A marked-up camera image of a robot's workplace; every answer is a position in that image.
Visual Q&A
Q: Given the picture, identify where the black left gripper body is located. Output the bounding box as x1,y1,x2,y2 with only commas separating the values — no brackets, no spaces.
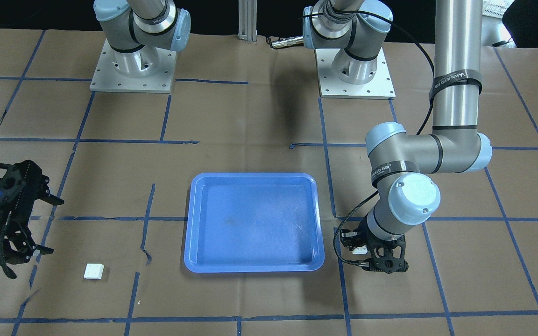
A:
340,228,409,274

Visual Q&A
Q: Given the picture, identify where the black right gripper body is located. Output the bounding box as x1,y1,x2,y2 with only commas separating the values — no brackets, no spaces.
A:
0,160,50,243

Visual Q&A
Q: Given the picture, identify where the white block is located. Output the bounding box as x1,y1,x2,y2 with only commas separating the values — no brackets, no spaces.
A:
351,245,368,255
83,263,105,280

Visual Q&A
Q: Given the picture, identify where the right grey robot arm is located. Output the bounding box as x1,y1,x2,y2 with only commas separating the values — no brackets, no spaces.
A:
0,0,191,265

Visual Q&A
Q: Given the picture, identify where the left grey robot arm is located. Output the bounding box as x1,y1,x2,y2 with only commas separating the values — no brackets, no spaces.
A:
302,0,493,273

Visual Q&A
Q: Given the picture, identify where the blue plastic tray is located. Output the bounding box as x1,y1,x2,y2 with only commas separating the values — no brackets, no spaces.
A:
184,172,325,273

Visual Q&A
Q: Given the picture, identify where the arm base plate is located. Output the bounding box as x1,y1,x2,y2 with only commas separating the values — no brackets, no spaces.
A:
90,41,178,94
315,49,396,100

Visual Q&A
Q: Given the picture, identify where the aluminium frame post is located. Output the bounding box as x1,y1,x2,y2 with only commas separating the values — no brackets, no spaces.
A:
237,0,258,44

